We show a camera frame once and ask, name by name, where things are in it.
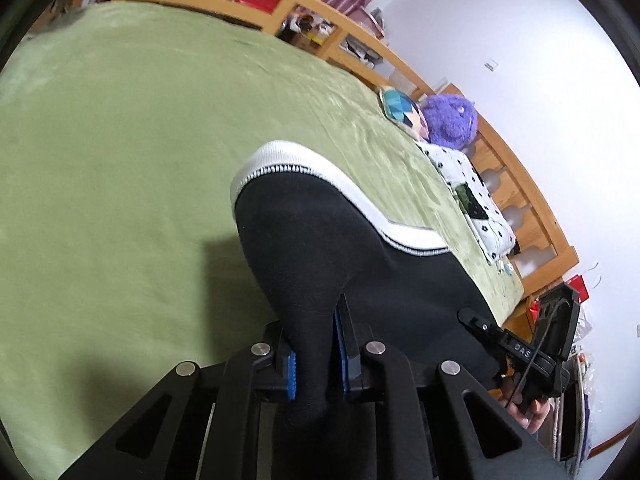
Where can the wooden bed frame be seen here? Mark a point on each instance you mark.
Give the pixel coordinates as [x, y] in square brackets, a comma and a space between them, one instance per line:
[514, 192]

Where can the green bed blanket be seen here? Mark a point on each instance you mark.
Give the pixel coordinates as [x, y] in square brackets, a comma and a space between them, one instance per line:
[122, 127]

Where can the white floral pillow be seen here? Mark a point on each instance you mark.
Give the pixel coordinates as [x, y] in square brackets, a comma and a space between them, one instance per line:
[491, 230]

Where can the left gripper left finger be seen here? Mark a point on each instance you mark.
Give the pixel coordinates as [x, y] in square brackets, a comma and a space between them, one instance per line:
[281, 373]

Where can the colorful geometric cushion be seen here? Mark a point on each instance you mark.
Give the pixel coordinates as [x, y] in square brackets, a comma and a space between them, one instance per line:
[403, 112]

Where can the black pants with white stripe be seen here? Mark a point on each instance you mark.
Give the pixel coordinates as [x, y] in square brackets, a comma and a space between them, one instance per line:
[313, 239]

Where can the person's right hand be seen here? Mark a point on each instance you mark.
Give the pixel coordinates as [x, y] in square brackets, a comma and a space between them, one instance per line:
[533, 417]

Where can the purple plush toy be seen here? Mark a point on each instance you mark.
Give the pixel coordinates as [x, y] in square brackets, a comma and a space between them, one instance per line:
[451, 120]

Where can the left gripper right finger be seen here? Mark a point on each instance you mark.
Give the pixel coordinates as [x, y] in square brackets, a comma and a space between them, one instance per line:
[351, 335]

